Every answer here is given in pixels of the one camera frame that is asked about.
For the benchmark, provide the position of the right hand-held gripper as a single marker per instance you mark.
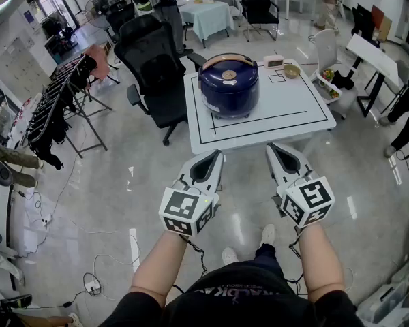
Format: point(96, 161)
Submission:
point(310, 203)

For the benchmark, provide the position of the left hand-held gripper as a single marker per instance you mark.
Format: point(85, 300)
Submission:
point(177, 206)

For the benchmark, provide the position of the dark blue rice cooker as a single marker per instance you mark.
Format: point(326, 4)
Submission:
point(230, 94)

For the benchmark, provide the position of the person's left forearm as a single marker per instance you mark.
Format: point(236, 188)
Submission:
point(156, 267)

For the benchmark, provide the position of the person's right forearm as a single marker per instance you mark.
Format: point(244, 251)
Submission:
point(322, 267)

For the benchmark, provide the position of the person's right white shoe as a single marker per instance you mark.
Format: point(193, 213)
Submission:
point(268, 235)

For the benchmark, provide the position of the person's white shoe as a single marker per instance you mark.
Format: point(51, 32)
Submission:
point(230, 255)
point(268, 235)

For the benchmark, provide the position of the person's left white shoe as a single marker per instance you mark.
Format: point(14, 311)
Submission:
point(230, 255)

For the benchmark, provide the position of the person's dark trousers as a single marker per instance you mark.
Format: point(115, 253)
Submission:
point(267, 255)

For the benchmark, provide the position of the beige bowl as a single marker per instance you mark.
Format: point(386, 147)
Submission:
point(292, 72)

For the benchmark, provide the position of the colourful toys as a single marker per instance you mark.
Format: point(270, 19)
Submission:
point(328, 75)

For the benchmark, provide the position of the black bag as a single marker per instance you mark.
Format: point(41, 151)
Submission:
point(344, 80)

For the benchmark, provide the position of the pink digital clock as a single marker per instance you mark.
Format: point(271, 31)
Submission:
point(273, 62)

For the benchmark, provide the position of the large black mesh office chair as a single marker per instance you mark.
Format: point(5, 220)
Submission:
point(156, 73)

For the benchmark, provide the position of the white plastic chair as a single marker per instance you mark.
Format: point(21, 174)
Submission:
point(327, 46)

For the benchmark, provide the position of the person's black shirt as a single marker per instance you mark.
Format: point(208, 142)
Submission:
point(242, 308)

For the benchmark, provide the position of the white tilted table black legs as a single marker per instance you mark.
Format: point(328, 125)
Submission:
point(371, 54)

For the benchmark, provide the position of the white power strip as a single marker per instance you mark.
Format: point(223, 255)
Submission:
point(46, 220)
point(92, 286)

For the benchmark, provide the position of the pink cloth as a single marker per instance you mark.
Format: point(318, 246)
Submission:
point(99, 61)

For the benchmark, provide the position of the table with pale green cloth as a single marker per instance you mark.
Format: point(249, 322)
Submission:
point(208, 19)

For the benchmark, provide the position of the clear plastic storage boxes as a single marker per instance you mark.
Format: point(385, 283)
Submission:
point(395, 298)

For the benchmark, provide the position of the metal rack with black gear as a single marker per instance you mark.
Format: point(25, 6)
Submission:
point(59, 90)

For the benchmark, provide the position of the black high-back chair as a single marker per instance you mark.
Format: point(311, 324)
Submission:
point(364, 22)

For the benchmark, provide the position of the black cantilever visitor chair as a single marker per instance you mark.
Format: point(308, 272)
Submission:
point(257, 2)

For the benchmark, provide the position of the orange and brown boards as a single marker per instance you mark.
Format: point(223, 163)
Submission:
point(381, 20)

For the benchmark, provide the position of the small black mesh chair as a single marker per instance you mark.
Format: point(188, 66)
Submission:
point(121, 15)

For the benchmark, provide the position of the black standing fan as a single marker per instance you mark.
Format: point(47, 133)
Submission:
point(97, 7)

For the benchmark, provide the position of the white locker cabinet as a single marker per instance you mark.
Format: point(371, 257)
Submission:
point(17, 66)

